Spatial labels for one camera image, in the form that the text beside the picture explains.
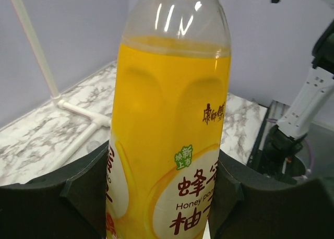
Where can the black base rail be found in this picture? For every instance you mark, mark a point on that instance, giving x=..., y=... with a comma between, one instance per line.
x=277, y=156

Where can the white pvc pipe frame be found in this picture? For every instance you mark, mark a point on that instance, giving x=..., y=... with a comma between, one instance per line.
x=97, y=120

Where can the yellow labelled bottle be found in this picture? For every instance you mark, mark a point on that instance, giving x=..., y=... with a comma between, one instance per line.
x=171, y=89

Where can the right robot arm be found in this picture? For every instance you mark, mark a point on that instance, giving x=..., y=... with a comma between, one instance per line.
x=317, y=89

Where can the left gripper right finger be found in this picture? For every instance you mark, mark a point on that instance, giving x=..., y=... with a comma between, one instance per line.
x=247, y=204

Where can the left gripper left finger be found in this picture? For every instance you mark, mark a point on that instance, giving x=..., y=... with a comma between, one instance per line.
x=66, y=203

